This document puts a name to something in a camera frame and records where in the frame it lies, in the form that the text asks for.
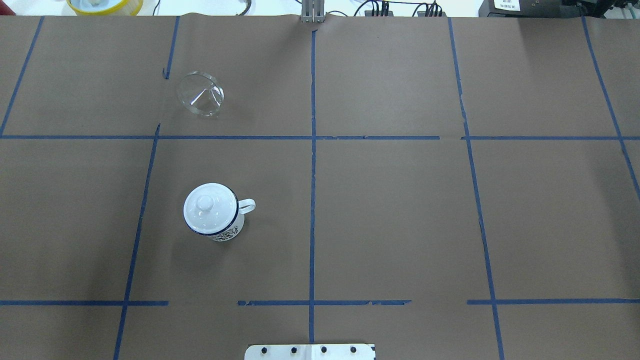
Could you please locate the black box with label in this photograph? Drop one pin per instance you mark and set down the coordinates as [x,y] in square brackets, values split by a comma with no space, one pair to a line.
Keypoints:
[550,9]

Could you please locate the white cup lid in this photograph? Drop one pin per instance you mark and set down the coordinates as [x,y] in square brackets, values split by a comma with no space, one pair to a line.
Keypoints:
[210,209]

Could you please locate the white enamel cup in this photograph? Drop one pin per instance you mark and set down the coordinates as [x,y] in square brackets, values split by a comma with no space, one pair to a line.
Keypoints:
[244,207]

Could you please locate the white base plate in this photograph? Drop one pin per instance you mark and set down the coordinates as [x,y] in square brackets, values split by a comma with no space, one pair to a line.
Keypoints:
[328,351]

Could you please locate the brown paper table cover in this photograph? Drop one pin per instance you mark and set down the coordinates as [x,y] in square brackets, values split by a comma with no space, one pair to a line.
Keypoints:
[440,188]

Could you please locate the yellow tape roll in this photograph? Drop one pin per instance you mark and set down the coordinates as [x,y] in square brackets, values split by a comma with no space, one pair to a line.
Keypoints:
[105,7]

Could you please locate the clear glass funnel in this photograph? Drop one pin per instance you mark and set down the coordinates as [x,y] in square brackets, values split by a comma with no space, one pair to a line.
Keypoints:
[201,93]

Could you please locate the aluminium frame post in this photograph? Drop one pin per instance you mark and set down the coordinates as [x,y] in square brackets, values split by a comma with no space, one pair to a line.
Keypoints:
[313,11]

